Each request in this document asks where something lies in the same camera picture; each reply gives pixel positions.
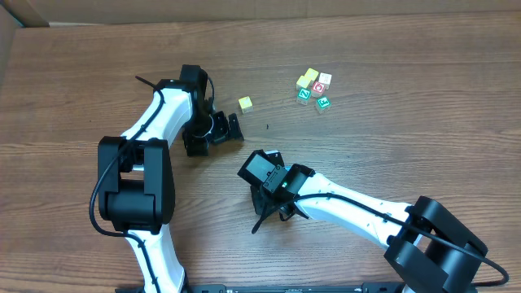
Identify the yellow block back left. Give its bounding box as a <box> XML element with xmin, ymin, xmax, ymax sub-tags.
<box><xmin>296</xmin><ymin>76</ymin><xmax>312</xmax><ymax>90</ymax></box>

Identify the yellow block back top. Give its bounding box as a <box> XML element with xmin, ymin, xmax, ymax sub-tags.
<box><xmin>304</xmin><ymin>68</ymin><xmax>319</xmax><ymax>81</ymax></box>

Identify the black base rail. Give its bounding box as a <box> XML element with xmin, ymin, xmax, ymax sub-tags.
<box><xmin>115</xmin><ymin>282</ymin><xmax>478</xmax><ymax>293</ymax></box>

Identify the red apple wooden block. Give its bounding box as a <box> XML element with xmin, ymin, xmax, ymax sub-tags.
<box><xmin>311</xmin><ymin>81</ymin><xmax>326</xmax><ymax>98</ymax></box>

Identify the green Z wooden block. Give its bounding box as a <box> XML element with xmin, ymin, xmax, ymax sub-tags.
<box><xmin>296</xmin><ymin>88</ymin><xmax>311</xmax><ymax>105</ymax></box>

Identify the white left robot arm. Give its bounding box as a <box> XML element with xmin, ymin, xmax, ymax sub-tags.
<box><xmin>89</xmin><ymin>64</ymin><xmax>243</xmax><ymax>292</ymax></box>

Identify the white block red print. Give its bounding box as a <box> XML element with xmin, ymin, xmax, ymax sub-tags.
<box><xmin>318</xmin><ymin>72</ymin><xmax>332</xmax><ymax>90</ymax></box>

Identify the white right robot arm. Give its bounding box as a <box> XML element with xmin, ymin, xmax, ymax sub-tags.
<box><xmin>238</xmin><ymin>150</ymin><xmax>488</xmax><ymax>292</ymax></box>

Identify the green E wooden block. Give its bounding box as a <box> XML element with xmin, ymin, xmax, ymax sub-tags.
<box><xmin>315</xmin><ymin>96</ymin><xmax>331</xmax><ymax>114</ymax></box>

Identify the plain yellow wooden block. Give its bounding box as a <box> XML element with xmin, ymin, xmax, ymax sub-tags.
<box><xmin>238</xmin><ymin>96</ymin><xmax>253</xmax><ymax>114</ymax></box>

